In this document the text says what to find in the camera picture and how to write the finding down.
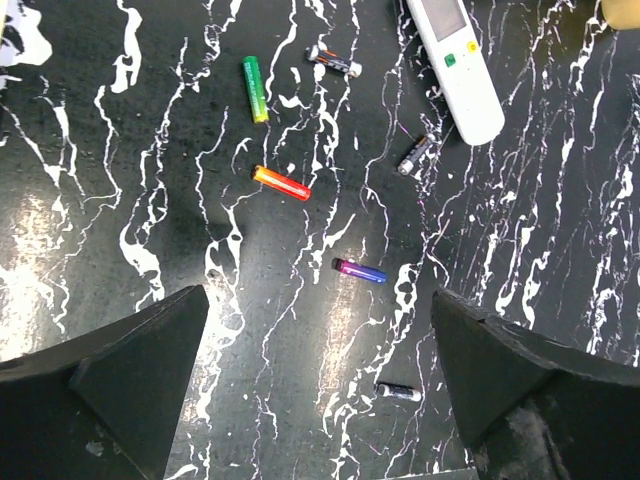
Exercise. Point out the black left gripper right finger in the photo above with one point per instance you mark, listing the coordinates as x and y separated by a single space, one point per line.
528 407

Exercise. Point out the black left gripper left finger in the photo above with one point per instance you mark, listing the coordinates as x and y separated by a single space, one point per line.
106 404

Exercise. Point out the white remote control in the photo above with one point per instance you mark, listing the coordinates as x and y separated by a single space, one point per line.
455 55

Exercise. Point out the dark AAA battery near edge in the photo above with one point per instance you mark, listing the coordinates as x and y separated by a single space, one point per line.
400 392

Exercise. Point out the purple blue AAA battery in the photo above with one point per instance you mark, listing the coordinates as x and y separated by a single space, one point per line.
360 271

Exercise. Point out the grey black AAA battery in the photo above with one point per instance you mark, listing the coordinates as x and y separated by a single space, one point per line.
408 163

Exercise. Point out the orange red AAA battery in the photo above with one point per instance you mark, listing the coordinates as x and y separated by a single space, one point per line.
280 183

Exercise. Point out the green AAA battery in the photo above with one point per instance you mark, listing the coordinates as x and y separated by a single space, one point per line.
255 89

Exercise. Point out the cream ceramic bowl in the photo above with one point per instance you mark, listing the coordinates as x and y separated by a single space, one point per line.
622 14

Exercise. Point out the black orange AAA battery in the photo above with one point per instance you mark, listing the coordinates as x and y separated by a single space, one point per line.
334 61

